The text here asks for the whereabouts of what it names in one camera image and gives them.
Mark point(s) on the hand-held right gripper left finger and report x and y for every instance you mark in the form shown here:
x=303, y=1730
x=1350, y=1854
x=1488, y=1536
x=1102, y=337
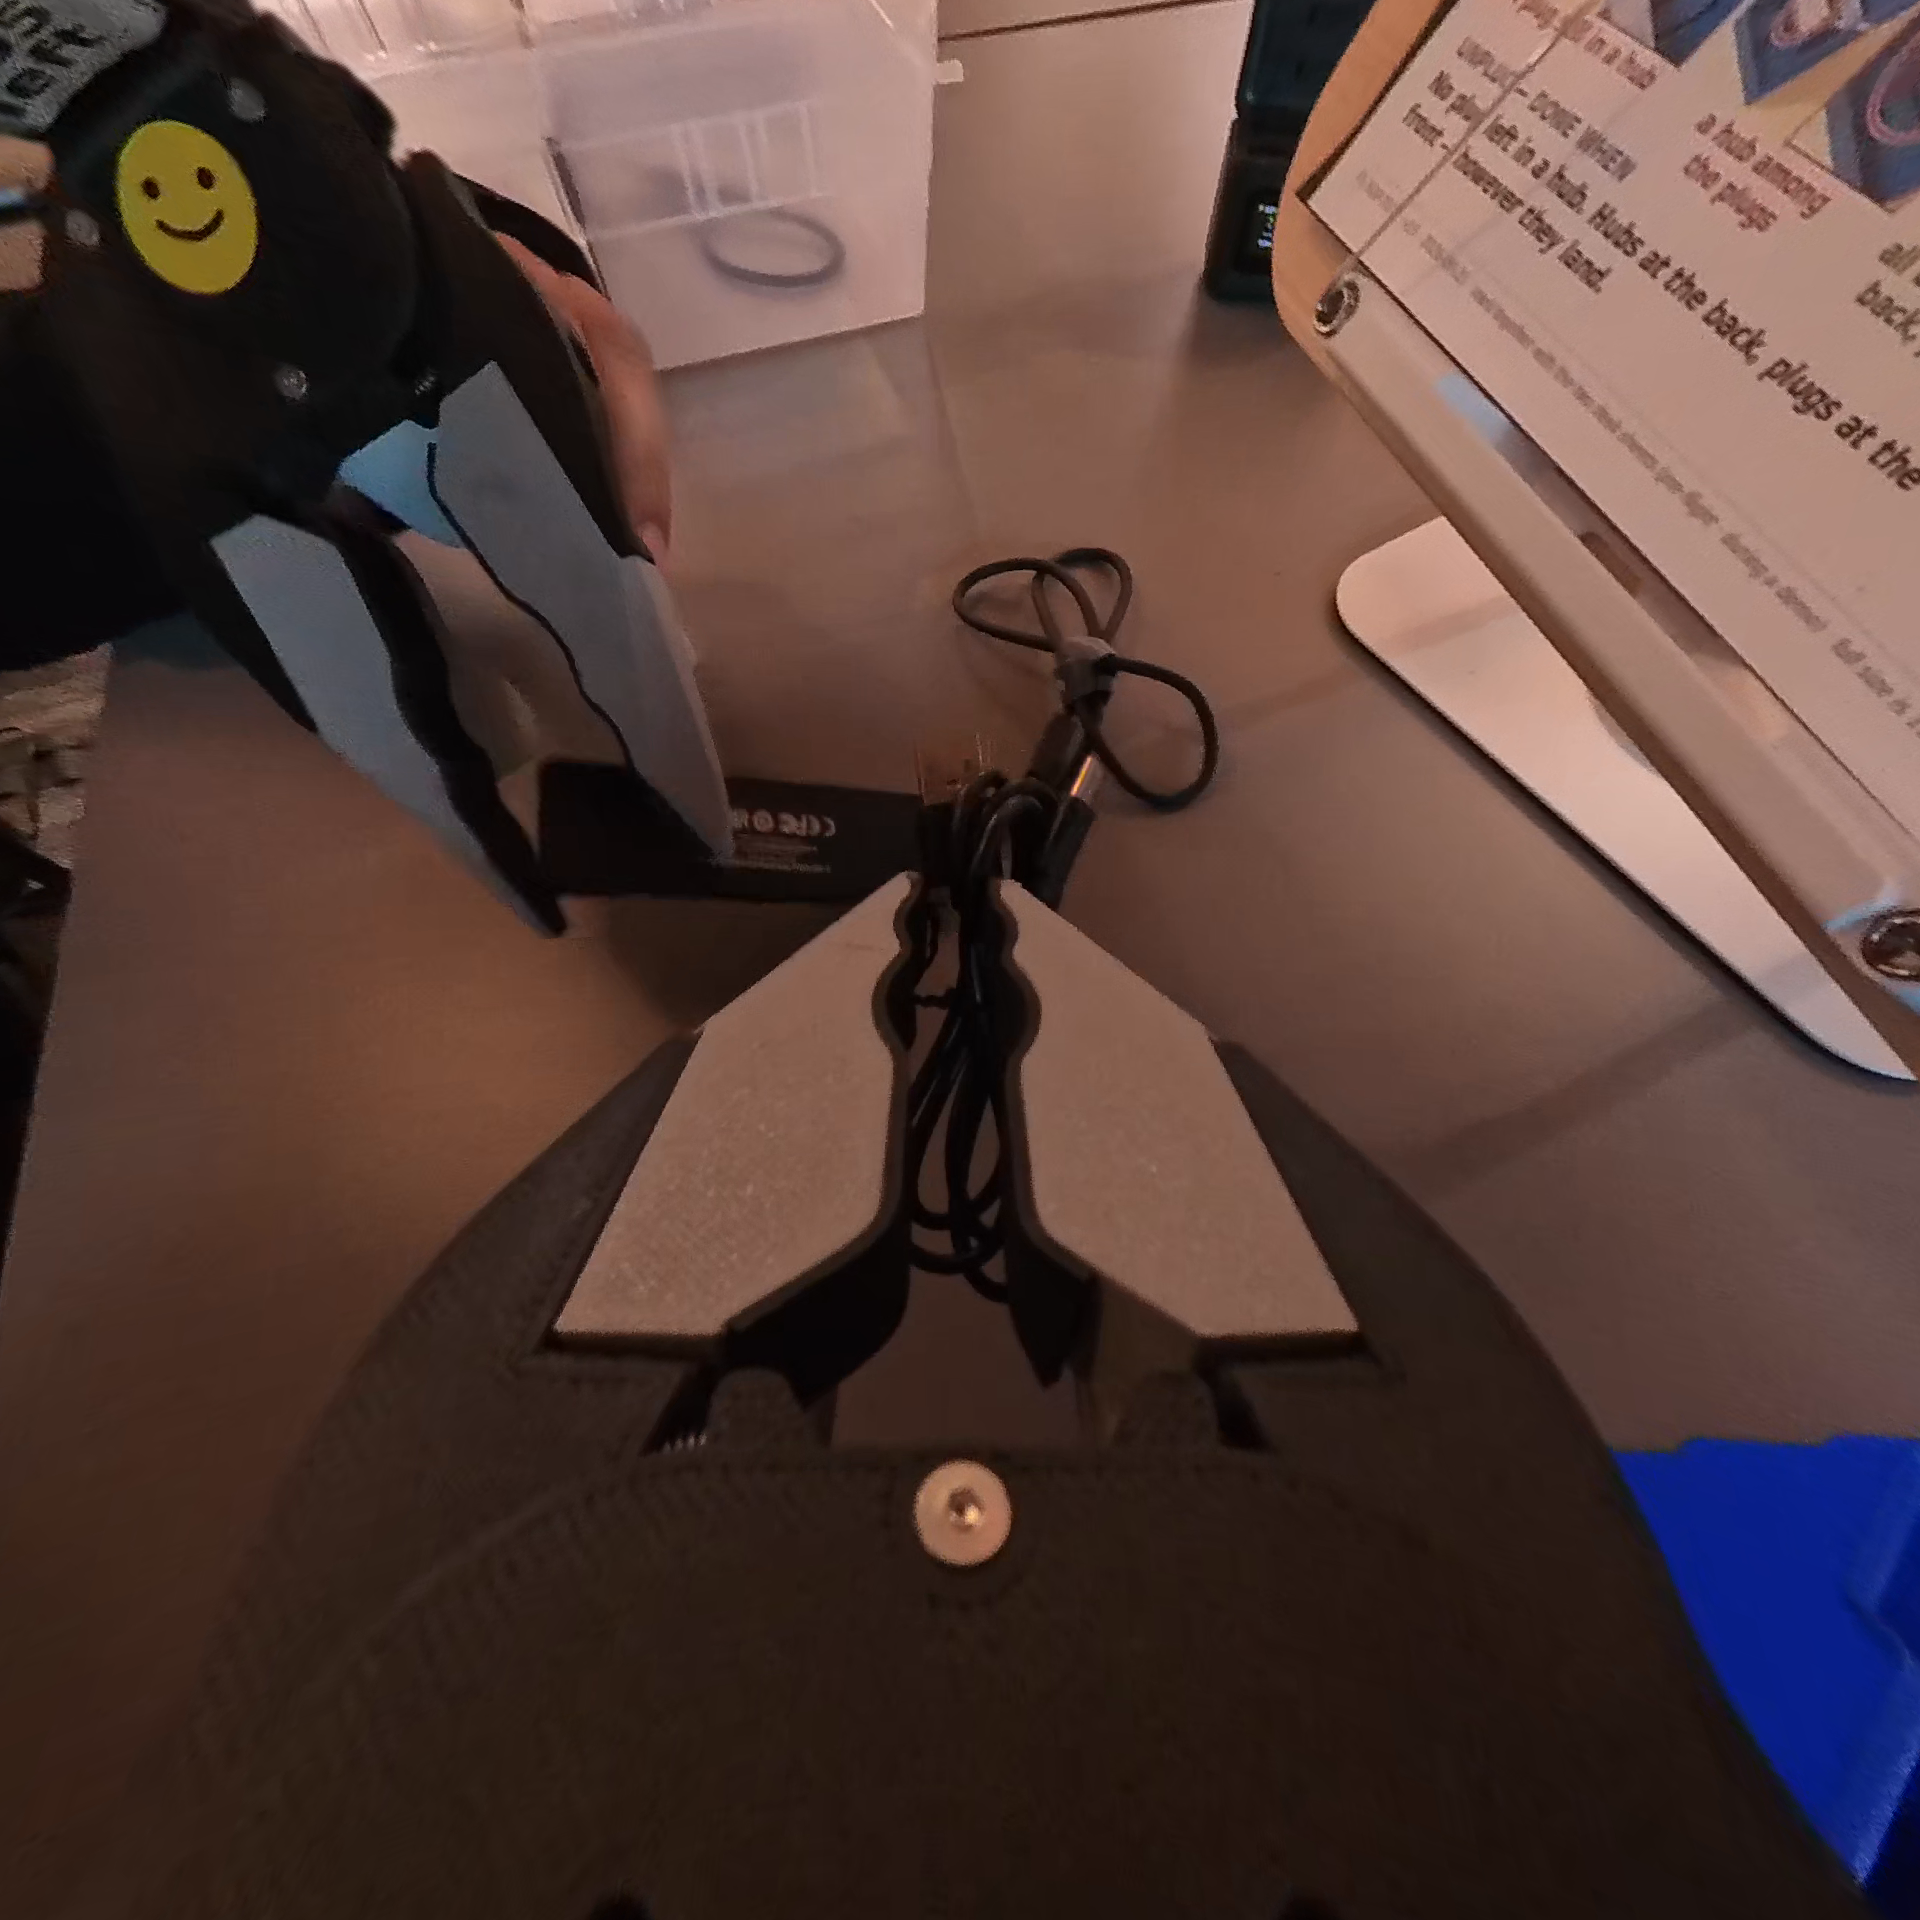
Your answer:
x=750, y=1172

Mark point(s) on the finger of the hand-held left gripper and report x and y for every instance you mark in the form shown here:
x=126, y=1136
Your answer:
x=587, y=586
x=347, y=645

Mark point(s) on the printed instruction sheet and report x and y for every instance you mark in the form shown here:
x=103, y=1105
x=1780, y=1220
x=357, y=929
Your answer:
x=1651, y=300

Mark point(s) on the small black camera device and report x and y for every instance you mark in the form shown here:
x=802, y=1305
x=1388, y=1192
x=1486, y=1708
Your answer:
x=1254, y=224

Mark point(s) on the clear acrylic box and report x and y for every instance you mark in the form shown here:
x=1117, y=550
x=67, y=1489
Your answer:
x=840, y=150

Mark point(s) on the wooden display board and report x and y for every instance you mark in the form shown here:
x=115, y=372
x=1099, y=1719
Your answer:
x=1302, y=182

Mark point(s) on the blue plastic bin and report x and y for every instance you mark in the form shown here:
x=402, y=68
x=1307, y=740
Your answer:
x=1799, y=1621

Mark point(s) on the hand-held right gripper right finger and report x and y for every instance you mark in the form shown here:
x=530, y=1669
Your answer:
x=1171, y=1184

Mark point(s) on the person's left hand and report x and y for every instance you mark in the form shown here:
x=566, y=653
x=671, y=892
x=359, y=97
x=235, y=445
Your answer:
x=622, y=405

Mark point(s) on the black bar usb hub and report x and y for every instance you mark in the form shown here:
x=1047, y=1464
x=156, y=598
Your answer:
x=629, y=840

